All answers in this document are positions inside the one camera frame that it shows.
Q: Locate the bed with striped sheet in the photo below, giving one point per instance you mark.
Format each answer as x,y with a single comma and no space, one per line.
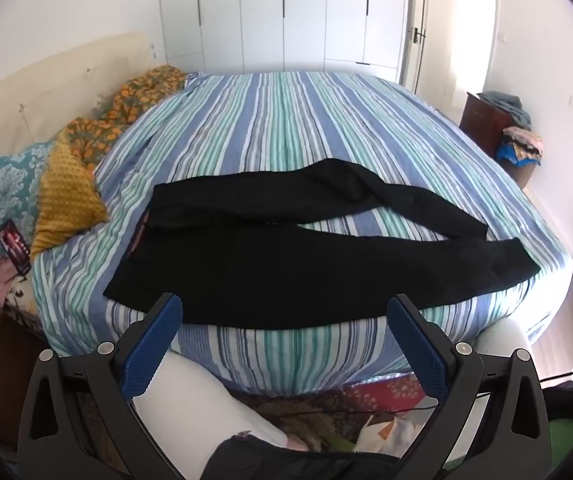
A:
276,120

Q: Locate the beige headboard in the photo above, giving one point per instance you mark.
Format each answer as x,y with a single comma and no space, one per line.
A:
41,90

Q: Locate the orange floral blanket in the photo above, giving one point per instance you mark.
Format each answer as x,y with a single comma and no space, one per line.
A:
116,120

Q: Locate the person's left leg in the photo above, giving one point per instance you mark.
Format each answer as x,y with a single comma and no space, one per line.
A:
191,410

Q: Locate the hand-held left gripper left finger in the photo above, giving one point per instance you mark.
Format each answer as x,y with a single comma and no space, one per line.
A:
151,355

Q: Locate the black phone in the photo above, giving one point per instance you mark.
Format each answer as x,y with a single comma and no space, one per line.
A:
15,247

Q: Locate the brown wooden bedside cabinet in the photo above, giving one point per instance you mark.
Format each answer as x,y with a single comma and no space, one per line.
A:
1,375

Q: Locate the pile of colourful clothes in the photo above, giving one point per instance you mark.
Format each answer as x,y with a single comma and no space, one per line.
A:
521,145

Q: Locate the teal patterned pillow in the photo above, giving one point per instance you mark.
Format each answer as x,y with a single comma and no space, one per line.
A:
1,185

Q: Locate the yellow dotted cushion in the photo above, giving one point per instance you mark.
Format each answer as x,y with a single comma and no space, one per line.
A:
66,200

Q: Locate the grey-blue clothes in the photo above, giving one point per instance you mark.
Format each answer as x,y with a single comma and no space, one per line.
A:
506,105

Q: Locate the dark cloth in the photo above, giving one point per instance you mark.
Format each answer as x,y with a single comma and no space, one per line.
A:
291,462

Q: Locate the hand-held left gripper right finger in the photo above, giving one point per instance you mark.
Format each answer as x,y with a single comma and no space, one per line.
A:
419,355

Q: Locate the dark wooden nightstand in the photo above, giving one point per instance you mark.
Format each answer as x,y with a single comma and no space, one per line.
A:
481,122

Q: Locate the white plastic bag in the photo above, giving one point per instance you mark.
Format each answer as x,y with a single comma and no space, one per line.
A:
391,432

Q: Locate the green mat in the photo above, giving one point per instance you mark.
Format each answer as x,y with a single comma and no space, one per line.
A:
568,435

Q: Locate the white wardrobe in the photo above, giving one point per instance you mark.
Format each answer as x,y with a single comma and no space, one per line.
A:
266,15

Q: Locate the white door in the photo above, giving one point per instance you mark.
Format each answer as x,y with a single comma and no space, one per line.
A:
414,20

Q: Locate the black pants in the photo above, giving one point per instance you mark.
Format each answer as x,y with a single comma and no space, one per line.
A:
266,270

